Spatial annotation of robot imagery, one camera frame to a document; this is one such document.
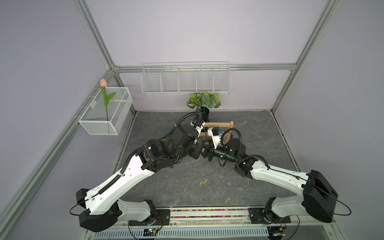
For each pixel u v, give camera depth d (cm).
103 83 79
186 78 99
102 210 39
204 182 85
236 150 56
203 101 94
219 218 74
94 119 68
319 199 41
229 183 85
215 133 62
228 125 78
